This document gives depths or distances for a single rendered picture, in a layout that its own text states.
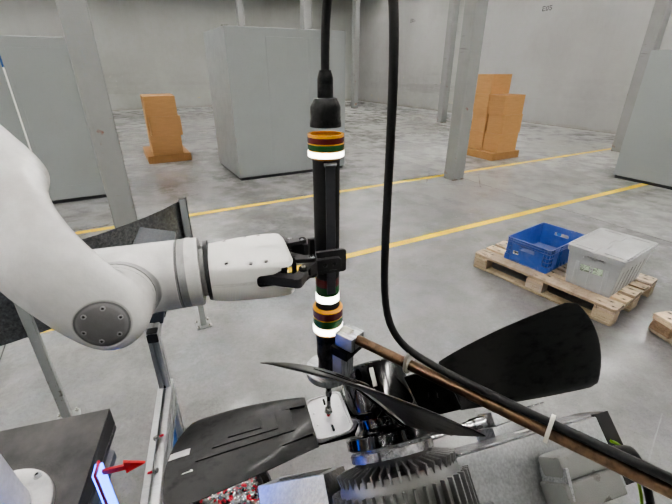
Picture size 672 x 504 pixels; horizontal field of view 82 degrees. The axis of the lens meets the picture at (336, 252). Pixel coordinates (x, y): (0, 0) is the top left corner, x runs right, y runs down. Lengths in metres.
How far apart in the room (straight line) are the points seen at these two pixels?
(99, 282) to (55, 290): 0.03
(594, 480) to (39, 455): 1.04
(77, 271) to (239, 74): 6.24
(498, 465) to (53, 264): 0.68
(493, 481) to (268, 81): 6.37
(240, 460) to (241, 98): 6.17
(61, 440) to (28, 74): 5.65
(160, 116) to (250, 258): 8.10
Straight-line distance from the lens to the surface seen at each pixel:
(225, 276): 0.46
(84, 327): 0.43
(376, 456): 0.68
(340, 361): 0.58
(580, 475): 0.79
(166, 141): 8.59
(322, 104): 0.46
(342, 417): 0.70
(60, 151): 6.50
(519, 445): 0.80
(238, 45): 6.60
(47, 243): 0.42
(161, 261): 0.48
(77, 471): 1.03
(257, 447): 0.69
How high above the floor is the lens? 1.71
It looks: 25 degrees down
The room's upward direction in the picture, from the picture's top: straight up
